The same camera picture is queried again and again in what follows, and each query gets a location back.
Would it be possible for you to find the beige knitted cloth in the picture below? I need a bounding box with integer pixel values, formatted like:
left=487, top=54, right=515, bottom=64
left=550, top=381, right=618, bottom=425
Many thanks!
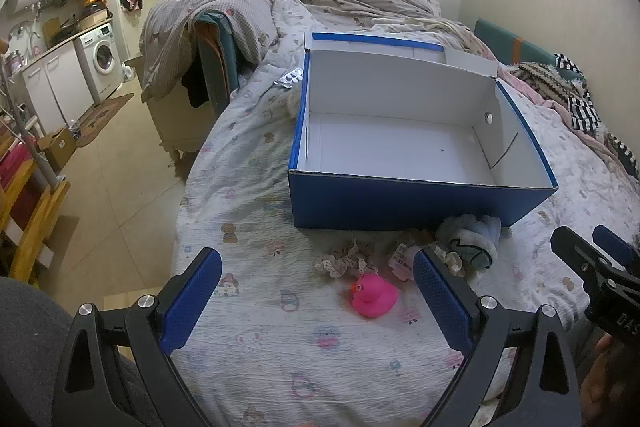
left=515, top=61, right=583, bottom=100

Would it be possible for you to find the pink rubber duck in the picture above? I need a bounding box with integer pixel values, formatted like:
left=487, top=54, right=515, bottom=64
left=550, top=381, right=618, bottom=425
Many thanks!
left=350, top=273, right=400, bottom=319

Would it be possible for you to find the printed white bed sheet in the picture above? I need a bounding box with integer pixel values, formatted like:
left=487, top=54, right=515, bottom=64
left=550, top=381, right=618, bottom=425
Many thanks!
left=170, top=0, right=640, bottom=427

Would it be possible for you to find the rumpled beige duvet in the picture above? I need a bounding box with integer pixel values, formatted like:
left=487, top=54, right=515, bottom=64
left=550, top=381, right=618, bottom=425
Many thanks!
left=139, top=0, right=443, bottom=102

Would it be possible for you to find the red cloth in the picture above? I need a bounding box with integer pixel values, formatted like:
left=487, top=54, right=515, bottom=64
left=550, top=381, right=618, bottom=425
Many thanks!
left=0, top=144, right=36, bottom=208

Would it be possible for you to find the silver pill blister pack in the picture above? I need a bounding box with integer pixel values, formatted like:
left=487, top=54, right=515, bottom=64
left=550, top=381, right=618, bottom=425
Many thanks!
left=273, top=68, right=304, bottom=88

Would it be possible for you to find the white washing machine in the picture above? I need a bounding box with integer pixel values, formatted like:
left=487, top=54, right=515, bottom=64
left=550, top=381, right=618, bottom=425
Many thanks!
left=75, top=23, right=124, bottom=104

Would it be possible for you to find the small cardboard box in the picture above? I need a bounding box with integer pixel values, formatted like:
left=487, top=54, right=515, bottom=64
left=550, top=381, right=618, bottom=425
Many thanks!
left=38, top=127, right=78, bottom=172

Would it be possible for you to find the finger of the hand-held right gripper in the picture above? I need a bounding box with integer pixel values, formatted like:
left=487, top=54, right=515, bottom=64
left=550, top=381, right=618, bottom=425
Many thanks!
left=550, top=226, right=608, bottom=290
left=592, top=224, right=640, bottom=268

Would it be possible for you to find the blue cardboard box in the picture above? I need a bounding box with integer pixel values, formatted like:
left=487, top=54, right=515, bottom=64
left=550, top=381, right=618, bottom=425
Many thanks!
left=287, top=32, right=559, bottom=230

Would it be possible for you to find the cream ruffled scrunchie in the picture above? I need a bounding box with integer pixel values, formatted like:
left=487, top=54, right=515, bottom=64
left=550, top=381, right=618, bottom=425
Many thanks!
left=430, top=244, right=466, bottom=278

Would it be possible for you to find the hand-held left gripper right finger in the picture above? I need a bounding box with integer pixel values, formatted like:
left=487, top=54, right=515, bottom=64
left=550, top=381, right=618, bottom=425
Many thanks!
left=412, top=247, right=583, bottom=427

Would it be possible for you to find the teal padded headboard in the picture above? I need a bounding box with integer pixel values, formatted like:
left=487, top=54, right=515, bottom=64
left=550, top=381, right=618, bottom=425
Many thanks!
left=472, top=18, right=586, bottom=82

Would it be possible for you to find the teal jacket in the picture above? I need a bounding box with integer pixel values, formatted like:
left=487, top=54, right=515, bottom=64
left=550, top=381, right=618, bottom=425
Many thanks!
left=195, top=11, right=241, bottom=108

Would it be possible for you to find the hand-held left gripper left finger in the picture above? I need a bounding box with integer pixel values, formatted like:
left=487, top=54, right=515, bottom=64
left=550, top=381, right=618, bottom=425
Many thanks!
left=51, top=247, right=223, bottom=427

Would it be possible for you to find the black white striped cloth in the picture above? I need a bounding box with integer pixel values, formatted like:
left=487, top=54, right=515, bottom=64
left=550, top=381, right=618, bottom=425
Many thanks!
left=552, top=52, right=603, bottom=132

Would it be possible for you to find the beige lace scrunchie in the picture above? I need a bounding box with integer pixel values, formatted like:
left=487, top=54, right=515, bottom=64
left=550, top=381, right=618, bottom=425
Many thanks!
left=314, top=239, right=373, bottom=279

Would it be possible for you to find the person's grey trouser leg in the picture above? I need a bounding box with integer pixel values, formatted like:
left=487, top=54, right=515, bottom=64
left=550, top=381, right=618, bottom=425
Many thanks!
left=0, top=277, right=166, bottom=427

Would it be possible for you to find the yellow wooden chair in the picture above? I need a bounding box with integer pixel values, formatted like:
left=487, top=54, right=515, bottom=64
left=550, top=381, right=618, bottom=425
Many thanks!
left=0, top=132, right=71, bottom=283

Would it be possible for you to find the brown floor rug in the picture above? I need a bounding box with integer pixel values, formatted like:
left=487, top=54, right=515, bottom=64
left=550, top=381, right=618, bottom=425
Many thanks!
left=75, top=93, right=136, bottom=148

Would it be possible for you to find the person's right hand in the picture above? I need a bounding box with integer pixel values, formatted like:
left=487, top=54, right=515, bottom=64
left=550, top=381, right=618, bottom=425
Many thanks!
left=584, top=334, right=640, bottom=415

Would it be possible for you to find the light blue fluffy cloth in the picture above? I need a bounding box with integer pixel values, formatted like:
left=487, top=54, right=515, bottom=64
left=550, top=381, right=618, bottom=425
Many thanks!
left=436, top=214, right=502, bottom=280

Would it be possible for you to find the light wooden cabinet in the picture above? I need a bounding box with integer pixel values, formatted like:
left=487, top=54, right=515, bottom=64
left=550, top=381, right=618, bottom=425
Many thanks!
left=145, top=77, right=231, bottom=158

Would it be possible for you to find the black hanging cloth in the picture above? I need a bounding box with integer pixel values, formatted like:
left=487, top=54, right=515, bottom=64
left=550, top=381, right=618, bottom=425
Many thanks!
left=181, top=57, right=211, bottom=108

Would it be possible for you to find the white kitchen cabinet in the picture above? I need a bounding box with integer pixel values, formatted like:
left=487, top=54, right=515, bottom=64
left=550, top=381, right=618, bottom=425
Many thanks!
left=20, top=39, right=96, bottom=135

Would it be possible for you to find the clear plastic labelled packet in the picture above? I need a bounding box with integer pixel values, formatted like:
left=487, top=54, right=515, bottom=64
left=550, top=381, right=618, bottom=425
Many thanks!
left=389, top=243, right=421, bottom=280

